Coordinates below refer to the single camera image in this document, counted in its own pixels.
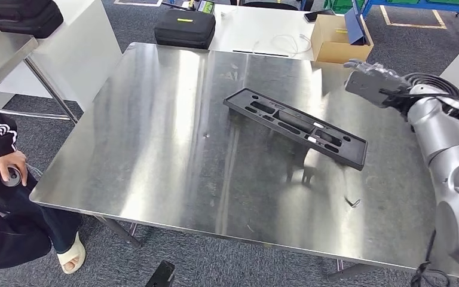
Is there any person's left hand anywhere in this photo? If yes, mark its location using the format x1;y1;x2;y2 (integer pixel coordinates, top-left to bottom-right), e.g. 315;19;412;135
0;151;28;187

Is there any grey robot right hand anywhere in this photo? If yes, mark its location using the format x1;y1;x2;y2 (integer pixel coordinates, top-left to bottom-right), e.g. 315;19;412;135
343;59;411;86

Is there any black plastic plate bracket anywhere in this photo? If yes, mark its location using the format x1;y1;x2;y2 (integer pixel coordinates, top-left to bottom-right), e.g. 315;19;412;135
223;87;369;172

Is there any stainless steel workbench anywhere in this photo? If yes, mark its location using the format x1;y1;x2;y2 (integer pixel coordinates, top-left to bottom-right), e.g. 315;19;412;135
29;42;459;282

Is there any blue folder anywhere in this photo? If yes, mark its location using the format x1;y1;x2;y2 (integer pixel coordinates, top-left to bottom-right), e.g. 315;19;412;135
344;5;369;46

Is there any open cardboard box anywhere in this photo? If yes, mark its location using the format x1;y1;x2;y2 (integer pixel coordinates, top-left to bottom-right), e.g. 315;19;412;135
310;14;374;64

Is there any blue metal rack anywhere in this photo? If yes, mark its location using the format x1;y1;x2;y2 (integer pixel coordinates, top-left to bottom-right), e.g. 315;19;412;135
360;0;459;35

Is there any green plastic crate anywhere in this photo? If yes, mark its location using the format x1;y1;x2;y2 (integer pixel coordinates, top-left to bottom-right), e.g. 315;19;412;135
323;0;367;14

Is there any person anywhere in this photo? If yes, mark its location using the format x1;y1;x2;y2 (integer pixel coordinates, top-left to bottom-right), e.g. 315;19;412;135
0;97;87;275

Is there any black phone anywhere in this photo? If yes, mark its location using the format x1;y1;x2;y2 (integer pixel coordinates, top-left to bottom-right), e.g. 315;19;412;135
304;10;335;23

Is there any person's white slipper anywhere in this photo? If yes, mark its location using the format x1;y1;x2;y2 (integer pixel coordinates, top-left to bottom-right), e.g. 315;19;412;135
56;232;87;275

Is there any black office chair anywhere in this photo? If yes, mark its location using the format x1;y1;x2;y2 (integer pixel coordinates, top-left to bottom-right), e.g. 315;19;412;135
229;0;316;12

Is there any white table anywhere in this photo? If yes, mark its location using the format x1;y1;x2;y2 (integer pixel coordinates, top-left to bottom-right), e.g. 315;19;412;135
207;4;317;61

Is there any black bag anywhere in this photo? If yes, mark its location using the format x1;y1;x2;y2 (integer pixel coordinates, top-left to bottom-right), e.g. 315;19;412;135
0;0;65;39

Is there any small screen device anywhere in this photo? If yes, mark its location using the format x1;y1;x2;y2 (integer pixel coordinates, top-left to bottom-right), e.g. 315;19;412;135
195;0;216;14

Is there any black zip case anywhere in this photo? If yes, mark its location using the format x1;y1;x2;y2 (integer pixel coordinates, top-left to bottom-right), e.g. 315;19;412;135
154;8;216;50

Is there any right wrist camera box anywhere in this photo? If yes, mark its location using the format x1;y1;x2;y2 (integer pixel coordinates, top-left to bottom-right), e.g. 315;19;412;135
344;70;412;109

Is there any black camera cable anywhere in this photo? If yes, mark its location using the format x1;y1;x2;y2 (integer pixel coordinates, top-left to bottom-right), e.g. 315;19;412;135
380;88;459;287

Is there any white cable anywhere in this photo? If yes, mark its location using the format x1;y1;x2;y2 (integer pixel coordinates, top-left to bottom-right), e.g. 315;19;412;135
253;33;313;56

